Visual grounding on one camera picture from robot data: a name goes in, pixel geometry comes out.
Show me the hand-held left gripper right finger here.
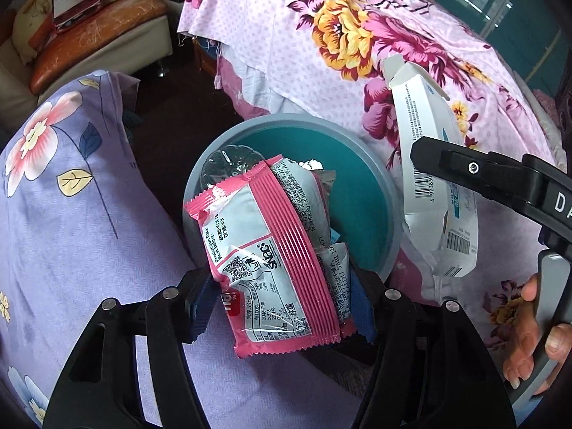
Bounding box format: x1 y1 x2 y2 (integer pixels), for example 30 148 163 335
349 269 516 429

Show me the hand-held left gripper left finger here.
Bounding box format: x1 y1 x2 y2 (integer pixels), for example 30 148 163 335
42 270 216 429

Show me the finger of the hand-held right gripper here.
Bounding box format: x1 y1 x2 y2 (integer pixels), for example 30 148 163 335
410 138 543 216

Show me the white cardboard box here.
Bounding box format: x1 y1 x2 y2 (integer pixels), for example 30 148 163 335
382 54 480 278

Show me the pink snack packet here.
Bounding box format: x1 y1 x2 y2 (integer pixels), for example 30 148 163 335
183 156 359 359

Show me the teal plastic bin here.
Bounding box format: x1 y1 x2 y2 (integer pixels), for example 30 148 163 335
182 114 403 284

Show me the person's right hand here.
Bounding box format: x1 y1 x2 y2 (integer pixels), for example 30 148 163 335
503 272 572 390

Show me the clear plastic bottle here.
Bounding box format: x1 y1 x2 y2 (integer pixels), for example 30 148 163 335
199 145 265 194

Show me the teal glass panel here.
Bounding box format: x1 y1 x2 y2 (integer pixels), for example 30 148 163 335
413 0 566 95

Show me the purple floral bed sheet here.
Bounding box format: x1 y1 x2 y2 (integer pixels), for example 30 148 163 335
0 69 380 429

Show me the pink floral blanket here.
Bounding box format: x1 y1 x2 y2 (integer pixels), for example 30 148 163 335
176 0 569 360

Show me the pink frilled bed sheet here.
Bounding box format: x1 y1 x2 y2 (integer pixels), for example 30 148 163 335
214 45 280 114

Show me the cream leather sofa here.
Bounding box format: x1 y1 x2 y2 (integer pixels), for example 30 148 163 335
0 0 176 99

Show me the orange seat cushion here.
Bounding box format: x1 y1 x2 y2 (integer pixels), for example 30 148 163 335
30 0 169 91

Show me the yellow printed pillow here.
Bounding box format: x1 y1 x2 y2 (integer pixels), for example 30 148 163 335
11 0 55 64

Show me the bottle print bag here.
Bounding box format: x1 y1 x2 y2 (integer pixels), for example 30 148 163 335
51 0 102 30

